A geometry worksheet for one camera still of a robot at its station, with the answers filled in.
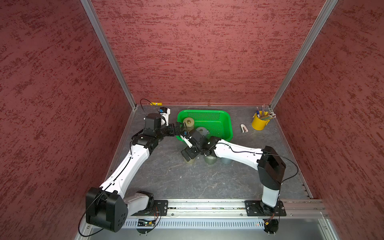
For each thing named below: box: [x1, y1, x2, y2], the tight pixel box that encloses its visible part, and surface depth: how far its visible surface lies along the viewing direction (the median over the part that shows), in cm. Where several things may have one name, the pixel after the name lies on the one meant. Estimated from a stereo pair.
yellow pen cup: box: [251, 110, 270, 131], surface depth 105 cm
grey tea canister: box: [196, 127, 208, 137], surface depth 97 cm
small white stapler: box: [240, 123, 249, 133], surface depth 107 cm
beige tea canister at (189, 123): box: [183, 117, 195, 132], surface depth 101 cm
